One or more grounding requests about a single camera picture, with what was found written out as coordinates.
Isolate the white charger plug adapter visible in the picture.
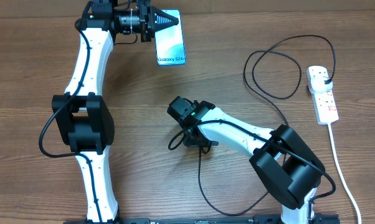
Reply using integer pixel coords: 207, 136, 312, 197
308, 76, 333, 94

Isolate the white power strip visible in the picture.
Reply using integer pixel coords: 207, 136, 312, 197
306, 65, 339, 125

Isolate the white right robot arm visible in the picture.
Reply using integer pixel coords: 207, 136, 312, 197
167, 96, 325, 223

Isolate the Samsung Galaxy smartphone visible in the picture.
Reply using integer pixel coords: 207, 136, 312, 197
154, 9, 186, 66

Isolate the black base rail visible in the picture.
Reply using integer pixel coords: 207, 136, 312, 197
64, 213, 341, 224

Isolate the black charger cable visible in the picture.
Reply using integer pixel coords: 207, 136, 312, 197
197, 34, 336, 217

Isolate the white power strip cord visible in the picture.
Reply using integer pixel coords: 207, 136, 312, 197
326, 123, 363, 224

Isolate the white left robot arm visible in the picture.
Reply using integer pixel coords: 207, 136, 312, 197
50, 1, 181, 223

